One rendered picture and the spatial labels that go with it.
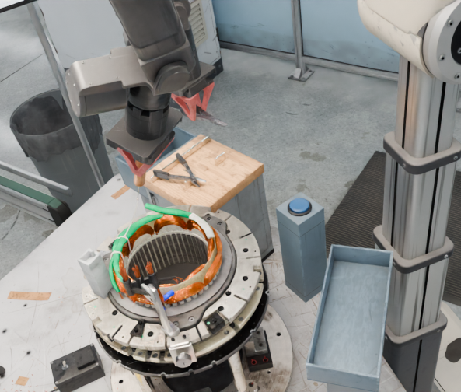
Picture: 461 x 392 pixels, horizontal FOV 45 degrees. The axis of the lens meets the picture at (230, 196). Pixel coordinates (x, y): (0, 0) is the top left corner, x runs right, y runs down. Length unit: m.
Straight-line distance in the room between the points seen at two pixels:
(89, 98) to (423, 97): 0.54
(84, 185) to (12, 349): 1.38
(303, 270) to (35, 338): 0.65
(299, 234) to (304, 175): 1.68
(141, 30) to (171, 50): 0.05
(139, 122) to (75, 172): 1.91
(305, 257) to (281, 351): 0.20
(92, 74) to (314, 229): 0.65
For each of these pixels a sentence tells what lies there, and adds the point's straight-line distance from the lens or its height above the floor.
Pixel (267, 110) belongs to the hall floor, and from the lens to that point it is 3.29.
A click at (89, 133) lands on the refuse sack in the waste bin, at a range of 2.58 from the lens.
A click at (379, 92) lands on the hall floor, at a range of 3.38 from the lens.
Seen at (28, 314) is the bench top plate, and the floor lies 0.78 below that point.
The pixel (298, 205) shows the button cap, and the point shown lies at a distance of 1.14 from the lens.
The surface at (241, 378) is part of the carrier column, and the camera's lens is 1.10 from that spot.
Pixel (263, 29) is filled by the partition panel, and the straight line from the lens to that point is 3.57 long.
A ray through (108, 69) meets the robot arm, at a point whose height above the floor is 1.53.
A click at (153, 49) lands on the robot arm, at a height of 1.57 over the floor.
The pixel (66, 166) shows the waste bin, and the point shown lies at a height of 0.36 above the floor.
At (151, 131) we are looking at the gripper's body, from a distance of 0.75.
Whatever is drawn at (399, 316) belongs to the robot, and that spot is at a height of 0.74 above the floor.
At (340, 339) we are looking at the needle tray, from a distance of 0.96.
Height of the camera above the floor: 1.83
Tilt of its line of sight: 42 degrees down
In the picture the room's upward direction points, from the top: 11 degrees counter-clockwise
